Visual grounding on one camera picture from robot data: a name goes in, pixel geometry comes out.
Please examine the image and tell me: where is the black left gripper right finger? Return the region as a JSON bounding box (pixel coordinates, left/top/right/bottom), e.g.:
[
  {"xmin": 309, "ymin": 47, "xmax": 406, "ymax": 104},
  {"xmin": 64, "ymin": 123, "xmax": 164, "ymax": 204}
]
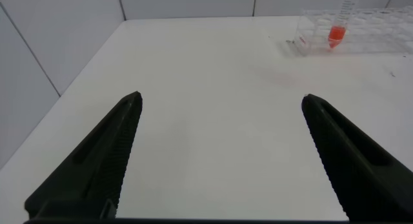
[{"xmin": 300, "ymin": 93, "xmax": 413, "ymax": 223}]

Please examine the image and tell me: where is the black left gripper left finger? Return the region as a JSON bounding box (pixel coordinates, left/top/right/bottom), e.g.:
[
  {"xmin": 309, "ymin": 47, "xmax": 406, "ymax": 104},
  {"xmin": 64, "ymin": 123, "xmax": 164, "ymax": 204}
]
[{"xmin": 23, "ymin": 90, "xmax": 144, "ymax": 220}]

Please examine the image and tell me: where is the orange pigment plastic test tube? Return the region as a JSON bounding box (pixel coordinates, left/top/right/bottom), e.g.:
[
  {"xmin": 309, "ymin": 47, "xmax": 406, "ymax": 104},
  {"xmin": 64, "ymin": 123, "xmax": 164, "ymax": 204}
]
[{"xmin": 327, "ymin": 0, "xmax": 363, "ymax": 50}]

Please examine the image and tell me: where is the clear acrylic test tube rack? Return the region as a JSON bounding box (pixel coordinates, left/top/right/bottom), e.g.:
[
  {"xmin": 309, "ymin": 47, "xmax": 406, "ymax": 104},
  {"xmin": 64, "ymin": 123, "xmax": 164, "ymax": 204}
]
[{"xmin": 294, "ymin": 5, "xmax": 413, "ymax": 57}]

